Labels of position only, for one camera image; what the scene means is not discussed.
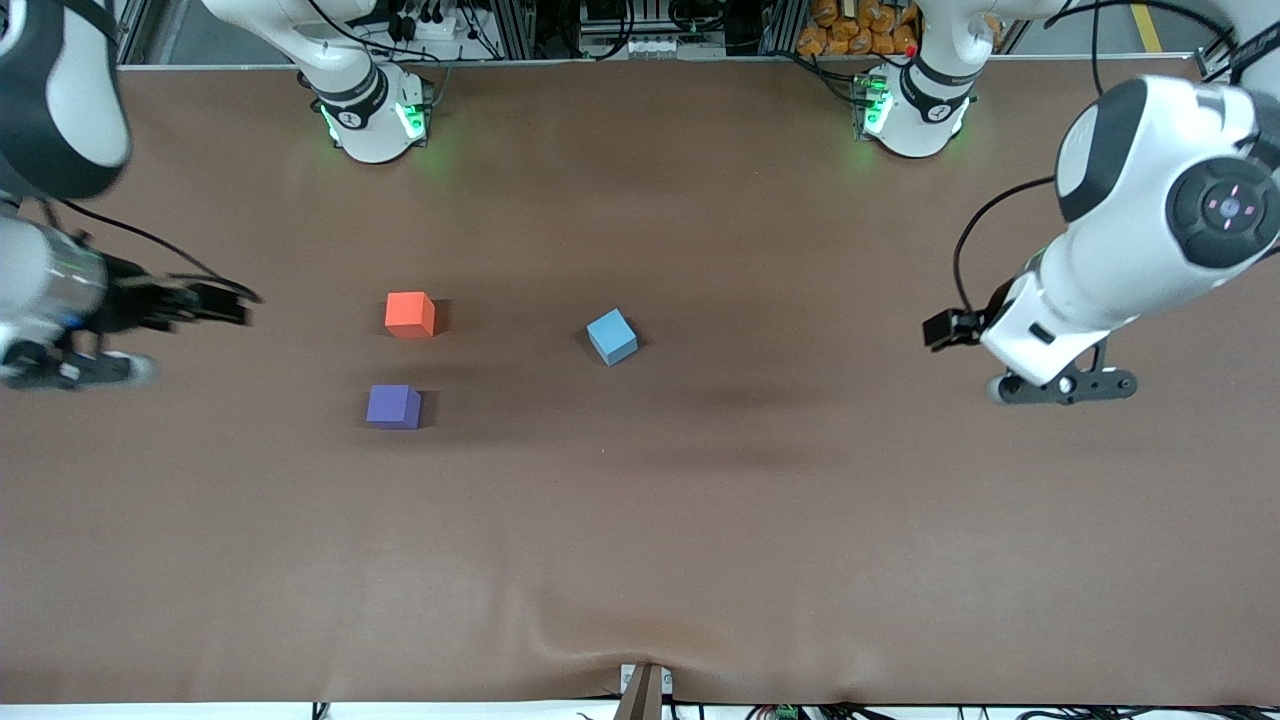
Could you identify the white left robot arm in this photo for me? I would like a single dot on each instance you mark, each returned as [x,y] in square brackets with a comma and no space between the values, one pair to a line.
[1130,160]

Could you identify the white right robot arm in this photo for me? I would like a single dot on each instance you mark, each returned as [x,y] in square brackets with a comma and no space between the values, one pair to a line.
[60,100]

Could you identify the orange cube block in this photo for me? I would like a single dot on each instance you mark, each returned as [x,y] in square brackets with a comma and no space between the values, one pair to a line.
[410,314]

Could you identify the brown camera mount post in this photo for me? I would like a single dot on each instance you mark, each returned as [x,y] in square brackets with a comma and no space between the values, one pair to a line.
[643,700]

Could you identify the brown table cloth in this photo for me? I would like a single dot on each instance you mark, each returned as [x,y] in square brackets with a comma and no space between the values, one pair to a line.
[640,520]

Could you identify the purple cube block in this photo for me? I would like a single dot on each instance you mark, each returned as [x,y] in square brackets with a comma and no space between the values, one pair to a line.
[393,407]

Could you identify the green plug connector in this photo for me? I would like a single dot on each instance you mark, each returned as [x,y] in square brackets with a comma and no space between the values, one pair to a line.
[785,713]

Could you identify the orange mesh bag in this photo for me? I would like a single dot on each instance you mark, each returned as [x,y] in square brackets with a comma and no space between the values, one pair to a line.
[850,30]

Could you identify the light blue cube block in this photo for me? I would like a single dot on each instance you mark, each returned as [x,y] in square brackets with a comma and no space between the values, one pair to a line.
[612,338]

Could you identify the white terminal block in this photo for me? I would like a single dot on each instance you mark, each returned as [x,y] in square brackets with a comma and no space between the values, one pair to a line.
[670,47]

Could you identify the white power strip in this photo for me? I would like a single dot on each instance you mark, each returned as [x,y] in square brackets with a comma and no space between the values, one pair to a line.
[430,28]

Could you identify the aluminium frame profile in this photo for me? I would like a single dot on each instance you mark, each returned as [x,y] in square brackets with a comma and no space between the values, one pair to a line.
[140,35]
[1212,66]

